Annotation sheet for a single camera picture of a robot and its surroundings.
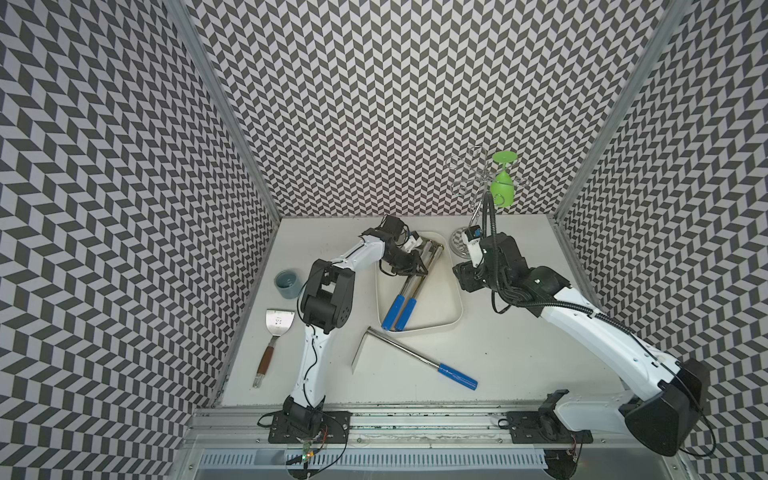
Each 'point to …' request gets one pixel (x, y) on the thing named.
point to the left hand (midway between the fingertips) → (424, 273)
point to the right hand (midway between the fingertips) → (465, 270)
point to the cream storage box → (439, 301)
